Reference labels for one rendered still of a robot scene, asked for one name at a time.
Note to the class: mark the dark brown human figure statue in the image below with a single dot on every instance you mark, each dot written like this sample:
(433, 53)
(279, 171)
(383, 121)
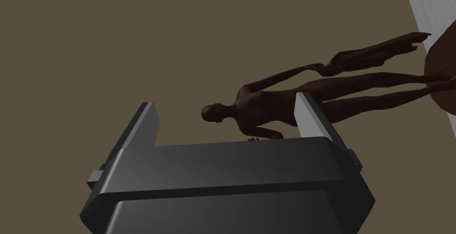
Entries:
(270, 105)

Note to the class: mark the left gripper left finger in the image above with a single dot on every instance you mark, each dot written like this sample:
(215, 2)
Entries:
(144, 127)

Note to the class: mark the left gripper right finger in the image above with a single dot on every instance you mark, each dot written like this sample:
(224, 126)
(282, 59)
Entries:
(310, 121)

